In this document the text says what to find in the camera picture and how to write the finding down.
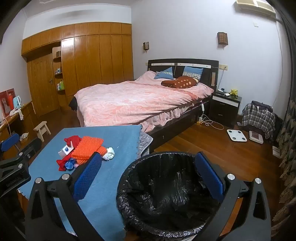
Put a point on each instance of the air conditioner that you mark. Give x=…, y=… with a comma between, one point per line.
x=254, y=7

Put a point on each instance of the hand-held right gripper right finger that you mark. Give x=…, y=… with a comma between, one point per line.
x=210, y=176

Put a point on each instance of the white tissue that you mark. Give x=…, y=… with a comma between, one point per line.
x=108, y=154

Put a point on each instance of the wooden door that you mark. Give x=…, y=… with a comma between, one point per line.
x=44, y=85

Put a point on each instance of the trash can with black bag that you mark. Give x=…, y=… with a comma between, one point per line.
x=161, y=197

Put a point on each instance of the plaid cloth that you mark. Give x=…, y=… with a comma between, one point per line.
x=256, y=118

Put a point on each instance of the wooden desk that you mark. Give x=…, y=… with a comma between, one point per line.
x=11, y=122

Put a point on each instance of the black chair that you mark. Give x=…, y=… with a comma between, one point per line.
x=278, y=122

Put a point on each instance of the dark wooden bed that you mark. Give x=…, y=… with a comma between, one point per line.
x=185, y=120

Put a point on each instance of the pink blanket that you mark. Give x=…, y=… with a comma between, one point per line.
x=129, y=102

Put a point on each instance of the white scale with red panel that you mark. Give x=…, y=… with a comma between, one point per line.
x=255, y=136

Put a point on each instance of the green bottles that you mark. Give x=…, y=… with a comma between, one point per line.
x=61, y=85

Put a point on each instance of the wall socket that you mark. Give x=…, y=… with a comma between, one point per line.
x=223, y=67

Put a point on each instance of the white cardboard box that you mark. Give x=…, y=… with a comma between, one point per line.
x=64, y=151

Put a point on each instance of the dark bag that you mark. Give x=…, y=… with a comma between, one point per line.
x=260, y=105

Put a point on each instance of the wooden wardrobe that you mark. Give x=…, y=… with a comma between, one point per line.
x=97, y=58

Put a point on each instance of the brown polka dot pillow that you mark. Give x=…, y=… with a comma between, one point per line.
x=180, y=83

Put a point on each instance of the blue pillow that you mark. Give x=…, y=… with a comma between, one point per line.
x=165, y=73
x=193, y=72

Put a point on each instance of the yellow plush toy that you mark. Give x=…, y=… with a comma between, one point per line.
x=234, y=92

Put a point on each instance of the blue tablecloth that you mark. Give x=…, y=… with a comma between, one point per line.
x=115, y=143

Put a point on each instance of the grey quilted cloth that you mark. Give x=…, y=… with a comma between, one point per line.
x=146, y=141

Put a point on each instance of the white floor box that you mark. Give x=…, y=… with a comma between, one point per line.
x=276, y=151

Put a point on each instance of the orange foam net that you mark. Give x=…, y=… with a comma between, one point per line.
x=85, y=148

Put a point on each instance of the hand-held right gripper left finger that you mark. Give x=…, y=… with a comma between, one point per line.
x=87, y=176

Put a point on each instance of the power strip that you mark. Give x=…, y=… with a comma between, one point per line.
x=200, y=120

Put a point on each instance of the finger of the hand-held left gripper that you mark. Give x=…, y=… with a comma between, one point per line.
x=9, y=140
x=30, y=149

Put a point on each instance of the red wall poster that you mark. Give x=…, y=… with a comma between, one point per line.
x=5, y=102

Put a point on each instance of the blue kettle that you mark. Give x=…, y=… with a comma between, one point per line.
x=17, y=102

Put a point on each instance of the white blanket controller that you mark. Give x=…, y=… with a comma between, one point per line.
x=203, y=107

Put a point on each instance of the white bathroom scale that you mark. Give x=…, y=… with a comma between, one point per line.
x=236, y=135

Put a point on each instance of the dark nightstand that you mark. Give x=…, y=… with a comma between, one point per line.
x=224, y=109

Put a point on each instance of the dark cloth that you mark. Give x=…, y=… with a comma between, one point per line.
x=73, y=104

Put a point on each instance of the patterned curtain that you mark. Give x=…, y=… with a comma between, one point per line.
x=289, y=139

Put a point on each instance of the wooden wall lamp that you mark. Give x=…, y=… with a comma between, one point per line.
x=146, y=46
x=222, y=39

